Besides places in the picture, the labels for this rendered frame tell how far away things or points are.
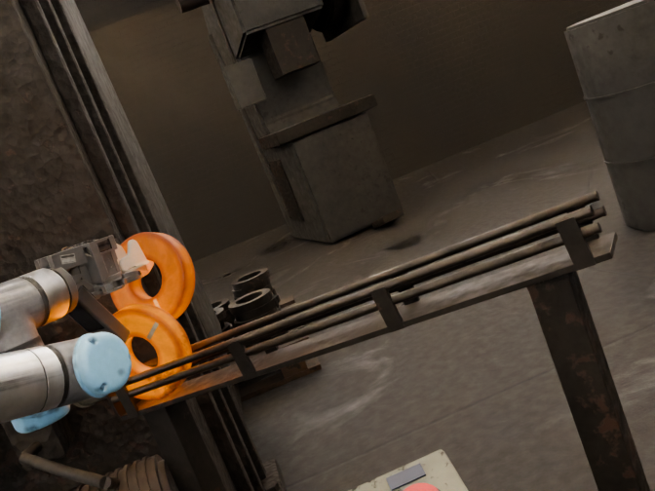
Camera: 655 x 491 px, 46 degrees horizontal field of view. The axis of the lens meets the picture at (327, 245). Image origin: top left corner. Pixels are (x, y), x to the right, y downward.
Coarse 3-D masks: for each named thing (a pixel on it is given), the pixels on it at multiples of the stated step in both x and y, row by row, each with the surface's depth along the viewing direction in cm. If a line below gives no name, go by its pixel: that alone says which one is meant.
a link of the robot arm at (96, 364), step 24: (96, 336) 90; (0, 360) 83; (24, 360) 85; (48, 360) 86; (72, 360) 88; (96, 360) 89; (120, 360) 91; (0, 384) 81; (24, 384) 83; (48, 384) 85; (72, 384) 88; (96, 384) 88; (120, 384) 90; (0, 408) 81; (24, 408) 84; (48, 408) 87
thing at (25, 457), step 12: (36, 444) 131; (24, 456) 127; (36, 456) 127; (36, 468) 126; (48, 468) 125; (60, 468) 124; (72, 468) 124; (84, 480) 120; (96, 480) 118; (108, 480) 118
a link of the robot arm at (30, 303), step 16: (0, 288) 99; (16, 288) 100; (32, 288) 102; (0, 304) 97; (16, 304) 99; (32, 304) 101; (48, 304) 103; (0, 320) 96; (16, 320) 98; (32, 320) 101; (0, 336) 97; (16, 336) 97; (32, 336) 99; (0, 352) 97
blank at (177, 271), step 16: (128, 240) 126; (144, 240) 125; (160, 240) 124; (176, 240) 126; (160, 256) 124; (176, 256) 122; (176, 272) 122; (192, 272) 124; (128, 288) 126; (160, 288) 124; (176, 288) 122; (192, 288) 124; (128, 304) 126; (160, 304) 124; (176, 304) 122
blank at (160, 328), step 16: (144, 304) 120; (128, 320) 118; (144, 320) 117; (160, 320) 117; (144, 336) 118; (160, 336) 117; (176, 336) 117; (160, 352) 118; (176, 352) 117; (144, 368) 123; (176, 368) 118; (144, 384) 121; (176, 384) 119
